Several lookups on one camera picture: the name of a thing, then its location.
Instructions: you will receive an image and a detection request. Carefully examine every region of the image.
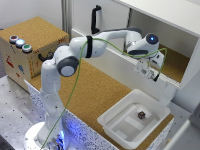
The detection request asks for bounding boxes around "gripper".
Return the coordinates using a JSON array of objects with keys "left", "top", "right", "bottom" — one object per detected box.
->
[{"left": 133, "top": 51, "right": 166, "bottom": 81}]

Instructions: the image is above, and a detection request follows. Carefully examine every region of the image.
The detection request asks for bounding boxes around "white plastic box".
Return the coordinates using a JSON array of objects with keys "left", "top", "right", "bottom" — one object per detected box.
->
[{"left": 96, "top": 88, "right": 171, "bottom": 150}]

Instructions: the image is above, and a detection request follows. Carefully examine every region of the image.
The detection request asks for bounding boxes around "wooden drawer box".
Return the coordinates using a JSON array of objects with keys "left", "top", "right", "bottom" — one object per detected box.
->
[{"left": 0, "top": 16, "right": 71, "bottom": 92}]

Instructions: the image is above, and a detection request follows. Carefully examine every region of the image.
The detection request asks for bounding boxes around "purple block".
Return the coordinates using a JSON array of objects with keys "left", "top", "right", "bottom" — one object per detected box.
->
[{"left": 137, "top": 111, "right": 147, "bottom": 120}]

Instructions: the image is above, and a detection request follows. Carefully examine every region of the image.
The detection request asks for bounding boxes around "white cabinet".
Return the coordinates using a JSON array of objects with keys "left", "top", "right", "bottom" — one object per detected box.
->
[{"left": 70, "top": 0, "right": 200, "bottom": 114}]

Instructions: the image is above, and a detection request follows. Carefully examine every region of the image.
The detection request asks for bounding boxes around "white sliding door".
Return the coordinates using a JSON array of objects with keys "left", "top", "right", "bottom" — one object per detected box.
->
[{"left": 71, "top": 0, "right": 132, "bottom": 53}]

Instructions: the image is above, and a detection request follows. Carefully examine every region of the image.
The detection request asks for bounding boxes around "green button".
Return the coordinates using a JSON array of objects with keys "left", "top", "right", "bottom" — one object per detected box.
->
[{"left": 21, "top": 43, "right": 33, "bottom": 54}]

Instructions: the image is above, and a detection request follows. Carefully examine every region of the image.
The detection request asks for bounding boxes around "blue button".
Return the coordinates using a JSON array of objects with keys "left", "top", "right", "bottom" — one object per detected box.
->
[{"left": 14, "top": 38, "right": 26, "bottom": 49}]

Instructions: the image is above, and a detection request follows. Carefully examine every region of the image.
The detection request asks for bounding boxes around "red button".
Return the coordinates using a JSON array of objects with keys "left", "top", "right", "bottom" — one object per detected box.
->
[{"left": 9, "top": 34, "right": 20, "bottom": 45}]

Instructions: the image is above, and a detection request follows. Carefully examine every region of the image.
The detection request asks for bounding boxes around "green cable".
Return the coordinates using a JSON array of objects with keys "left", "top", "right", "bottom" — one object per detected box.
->
[{"left": 39, "top": 37, "right": 169, "bottom": 150}]

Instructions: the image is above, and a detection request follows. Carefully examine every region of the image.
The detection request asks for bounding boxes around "black door handle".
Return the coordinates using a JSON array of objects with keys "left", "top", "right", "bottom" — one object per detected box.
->
[{"left": 90, "top": 4, "right": 103, "bottom": 36}]

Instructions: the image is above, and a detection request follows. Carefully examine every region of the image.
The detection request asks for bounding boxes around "black drawer handle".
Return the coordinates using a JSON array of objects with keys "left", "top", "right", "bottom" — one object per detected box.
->
[{"left": 37, "top": 51, "right": 55, "bottom": 63}]

